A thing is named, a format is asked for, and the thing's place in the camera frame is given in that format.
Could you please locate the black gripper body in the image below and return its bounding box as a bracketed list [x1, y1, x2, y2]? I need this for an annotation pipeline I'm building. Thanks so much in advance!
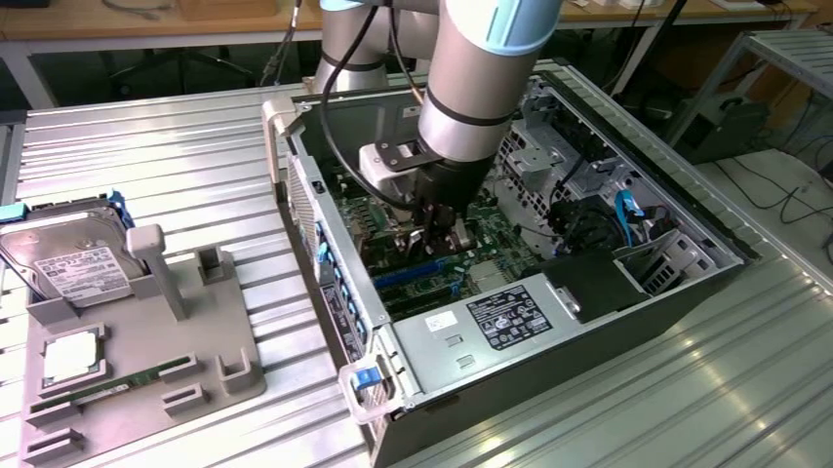
[414, 156, 492, 215]

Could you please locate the low-profile graphics card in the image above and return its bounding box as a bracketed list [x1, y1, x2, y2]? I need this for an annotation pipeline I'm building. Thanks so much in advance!
[354, 209, 481, 268]

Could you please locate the green motherboard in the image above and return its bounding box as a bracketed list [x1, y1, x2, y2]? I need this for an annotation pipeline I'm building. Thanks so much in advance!
[329, 155, 542, 321]

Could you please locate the silver chipset heatsink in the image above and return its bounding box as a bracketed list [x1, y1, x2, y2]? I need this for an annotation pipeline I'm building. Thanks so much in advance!
[466, 262, 516, 290]

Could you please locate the blue expansion slot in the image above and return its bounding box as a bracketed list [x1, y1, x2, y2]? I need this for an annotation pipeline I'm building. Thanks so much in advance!
[374, 262, 445, 290]

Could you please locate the perforated silver drive cage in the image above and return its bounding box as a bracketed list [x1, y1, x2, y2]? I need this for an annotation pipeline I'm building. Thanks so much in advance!
[493, 116, 588, 231]

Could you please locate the black plastic shroud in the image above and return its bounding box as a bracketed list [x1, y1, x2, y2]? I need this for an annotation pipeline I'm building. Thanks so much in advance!
[542, 248, 652, 327]

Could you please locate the grey power supply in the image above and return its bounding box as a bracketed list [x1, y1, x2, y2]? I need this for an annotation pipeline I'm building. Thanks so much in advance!
[389, 271, 586, 397]

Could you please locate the silver disk bay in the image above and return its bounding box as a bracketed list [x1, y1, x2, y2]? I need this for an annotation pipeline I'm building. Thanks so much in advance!
[615, 228, 719, 297]

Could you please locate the open PC case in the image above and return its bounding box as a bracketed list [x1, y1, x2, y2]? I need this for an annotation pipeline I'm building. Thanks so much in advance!
[259, 70, 763, 468]

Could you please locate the black floor device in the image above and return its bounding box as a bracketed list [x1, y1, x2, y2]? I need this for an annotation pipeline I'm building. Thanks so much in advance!
[676, 96, 771, 166]

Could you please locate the grey parts rack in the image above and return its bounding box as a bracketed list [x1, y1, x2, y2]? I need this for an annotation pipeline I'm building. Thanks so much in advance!
[19, 223, 269, 464]

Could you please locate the silver hard disk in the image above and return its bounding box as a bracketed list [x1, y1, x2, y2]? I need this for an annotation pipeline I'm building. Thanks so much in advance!
[0, 207, 149, 309]

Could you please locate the green RAM stick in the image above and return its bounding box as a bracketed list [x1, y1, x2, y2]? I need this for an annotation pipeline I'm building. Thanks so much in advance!
[30, 358, 190, 411]

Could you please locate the metal slat shelf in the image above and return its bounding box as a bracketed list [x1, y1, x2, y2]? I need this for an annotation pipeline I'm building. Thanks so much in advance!
[663, 27, 833, 147]

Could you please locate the CPU chip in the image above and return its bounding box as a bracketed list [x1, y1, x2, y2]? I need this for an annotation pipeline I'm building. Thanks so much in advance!
[42, 333, 103, 385]

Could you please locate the wooden desk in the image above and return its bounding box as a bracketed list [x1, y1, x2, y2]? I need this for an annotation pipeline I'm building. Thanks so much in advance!
[0, 0, 819, 111]

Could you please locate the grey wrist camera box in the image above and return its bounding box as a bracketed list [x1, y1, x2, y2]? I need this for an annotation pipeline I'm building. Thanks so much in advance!
[357, 139, 429, 202]

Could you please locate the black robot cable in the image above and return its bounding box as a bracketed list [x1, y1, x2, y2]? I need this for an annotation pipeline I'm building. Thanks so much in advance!
[319, 0, 425, 215]

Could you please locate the blue SATA wire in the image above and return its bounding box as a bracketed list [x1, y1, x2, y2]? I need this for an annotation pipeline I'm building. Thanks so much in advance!
[613, 189, 645, 251]

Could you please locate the thin cable with connector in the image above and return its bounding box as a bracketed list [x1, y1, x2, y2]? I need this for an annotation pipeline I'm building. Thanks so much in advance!
[262, 0, 307, 85]

